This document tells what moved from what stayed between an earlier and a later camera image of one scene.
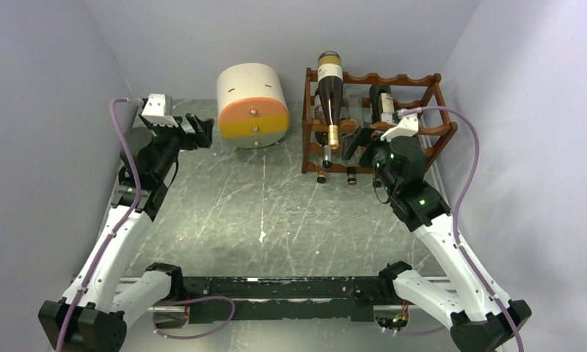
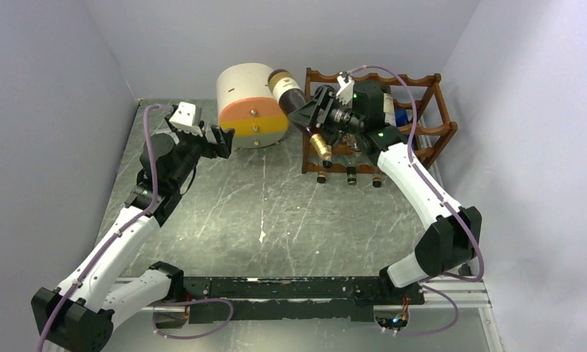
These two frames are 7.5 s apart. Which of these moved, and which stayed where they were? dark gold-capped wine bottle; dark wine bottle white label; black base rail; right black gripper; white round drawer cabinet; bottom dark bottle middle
Moved: right black gripper; dark gold-capped wine bottle
Stayed: bottom dark bottle middle; dark wine bottle white label; black base rail; white round drawer cabinet
